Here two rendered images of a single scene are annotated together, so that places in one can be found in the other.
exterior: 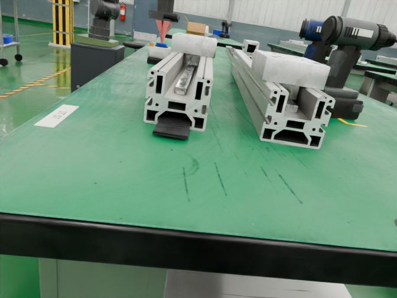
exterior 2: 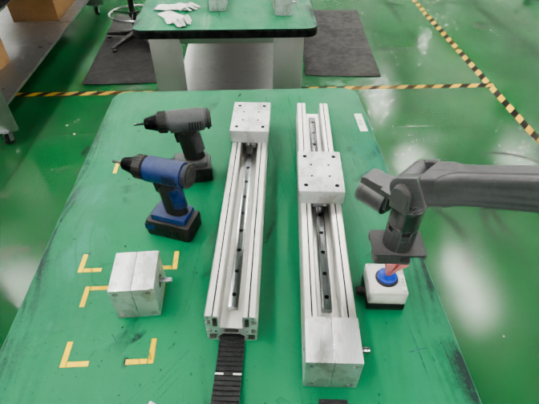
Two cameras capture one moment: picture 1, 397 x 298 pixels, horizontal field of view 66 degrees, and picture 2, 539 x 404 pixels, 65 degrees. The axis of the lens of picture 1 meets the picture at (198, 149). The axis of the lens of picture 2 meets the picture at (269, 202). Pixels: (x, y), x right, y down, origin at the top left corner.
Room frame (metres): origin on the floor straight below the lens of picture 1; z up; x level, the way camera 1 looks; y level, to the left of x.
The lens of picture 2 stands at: (1.71, -0.03, 1.57)
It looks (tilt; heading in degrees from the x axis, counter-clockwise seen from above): 43 degrees down; 183
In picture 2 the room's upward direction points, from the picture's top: straight up
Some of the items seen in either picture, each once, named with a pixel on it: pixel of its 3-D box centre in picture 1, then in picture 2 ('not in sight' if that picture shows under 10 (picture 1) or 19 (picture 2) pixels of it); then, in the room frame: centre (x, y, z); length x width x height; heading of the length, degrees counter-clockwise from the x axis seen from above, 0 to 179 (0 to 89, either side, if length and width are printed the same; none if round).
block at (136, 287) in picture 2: not in sight; (144, 283); (1.18, -0.32, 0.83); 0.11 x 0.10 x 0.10; 98
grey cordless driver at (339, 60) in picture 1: (353, 71); (176, 146); (0.77, -0.33, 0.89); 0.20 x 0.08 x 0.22; 103
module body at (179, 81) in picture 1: (192, 67); (318, 195); (0.87, 0.05, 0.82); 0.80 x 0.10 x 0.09; 1
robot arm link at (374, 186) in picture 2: not in sight; (390, 190); (1.12, 0.16, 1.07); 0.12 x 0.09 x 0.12; 45
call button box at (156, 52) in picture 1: (162, 55); (379, 285); (1.15, 0.18, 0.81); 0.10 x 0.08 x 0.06; 91
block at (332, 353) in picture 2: not in sight; (336, 352); (1.32, 0.08, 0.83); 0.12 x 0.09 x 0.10; 91
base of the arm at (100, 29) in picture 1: (100, 29); not in sight; (1.46, 0.53, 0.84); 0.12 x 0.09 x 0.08; 14
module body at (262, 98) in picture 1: (259, 78); (245, 192); (0.88, -0.14, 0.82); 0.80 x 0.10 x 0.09; 1
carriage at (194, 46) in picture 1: (194, 49); (318, 180); (0.87, 0.05, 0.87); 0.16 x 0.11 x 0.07; 1
